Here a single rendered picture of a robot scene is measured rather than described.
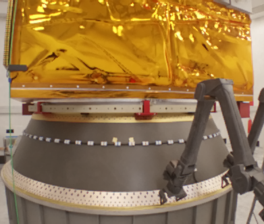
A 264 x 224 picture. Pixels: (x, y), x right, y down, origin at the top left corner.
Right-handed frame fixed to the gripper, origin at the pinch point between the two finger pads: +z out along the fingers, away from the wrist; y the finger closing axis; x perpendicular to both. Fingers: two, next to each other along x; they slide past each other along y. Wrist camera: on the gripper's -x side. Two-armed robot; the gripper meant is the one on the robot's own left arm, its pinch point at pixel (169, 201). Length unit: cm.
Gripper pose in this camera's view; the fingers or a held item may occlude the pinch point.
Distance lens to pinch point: 126.7
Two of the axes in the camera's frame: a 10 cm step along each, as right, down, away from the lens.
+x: 3.7, 5.2, -7.7
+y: -9.0, 0.1, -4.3
